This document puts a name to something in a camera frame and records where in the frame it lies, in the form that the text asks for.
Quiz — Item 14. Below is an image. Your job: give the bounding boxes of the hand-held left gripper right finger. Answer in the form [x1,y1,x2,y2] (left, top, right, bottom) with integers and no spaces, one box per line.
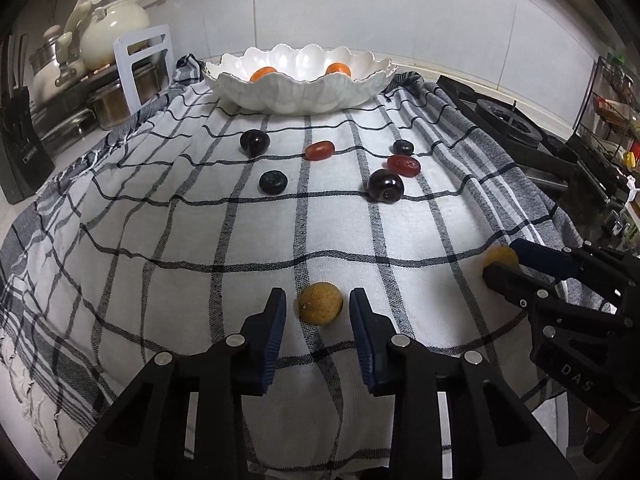
[349,287,561,480]

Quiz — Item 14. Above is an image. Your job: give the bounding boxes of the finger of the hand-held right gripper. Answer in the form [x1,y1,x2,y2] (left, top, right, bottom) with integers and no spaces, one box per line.
[509,238,626,279]
[482,262,557,322]

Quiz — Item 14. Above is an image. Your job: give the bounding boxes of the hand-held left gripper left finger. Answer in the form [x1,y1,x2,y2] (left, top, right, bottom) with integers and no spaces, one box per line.
[57,287,288,480]

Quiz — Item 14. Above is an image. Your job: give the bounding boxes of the tan longan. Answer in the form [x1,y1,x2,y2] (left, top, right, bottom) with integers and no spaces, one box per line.
[482,245,521,275]
[298,282,344,325]

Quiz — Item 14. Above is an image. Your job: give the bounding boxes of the dark cherry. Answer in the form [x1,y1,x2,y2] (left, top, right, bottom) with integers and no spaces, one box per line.
[239,129,271,157]
[367,168,405,203]

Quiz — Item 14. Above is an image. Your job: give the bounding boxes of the white scalloped bowl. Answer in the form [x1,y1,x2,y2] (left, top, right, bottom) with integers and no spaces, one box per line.
[201,44,395,113]

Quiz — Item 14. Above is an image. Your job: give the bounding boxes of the checked grey white cloth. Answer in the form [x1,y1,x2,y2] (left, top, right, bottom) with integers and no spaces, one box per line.
[0,52,617,472]

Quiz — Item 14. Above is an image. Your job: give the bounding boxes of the black gas stove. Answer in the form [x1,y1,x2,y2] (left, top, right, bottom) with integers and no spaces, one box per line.
[436,75,597,192]

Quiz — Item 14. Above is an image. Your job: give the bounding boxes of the glass pan lid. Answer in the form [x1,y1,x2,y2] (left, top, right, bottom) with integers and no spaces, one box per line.
[34,106,97,154]

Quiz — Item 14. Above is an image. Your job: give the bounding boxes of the white cutting board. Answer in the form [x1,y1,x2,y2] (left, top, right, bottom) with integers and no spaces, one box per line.
[113,24,175,116]

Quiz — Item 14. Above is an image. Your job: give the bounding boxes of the black knife block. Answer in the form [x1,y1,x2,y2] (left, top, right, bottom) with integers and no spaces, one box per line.
[0,87,56,204]

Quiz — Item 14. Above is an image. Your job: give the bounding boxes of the cream ceramic pot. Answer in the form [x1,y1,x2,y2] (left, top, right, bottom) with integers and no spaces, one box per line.
[80,0,151,69]

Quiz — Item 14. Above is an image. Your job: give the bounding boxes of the lidded steel pot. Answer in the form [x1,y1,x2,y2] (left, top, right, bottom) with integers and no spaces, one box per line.
[29,32,85,87]

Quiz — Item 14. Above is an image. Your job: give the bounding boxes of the black wire spice rack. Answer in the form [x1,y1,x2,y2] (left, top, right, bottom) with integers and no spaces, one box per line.
[570,52,640,162]

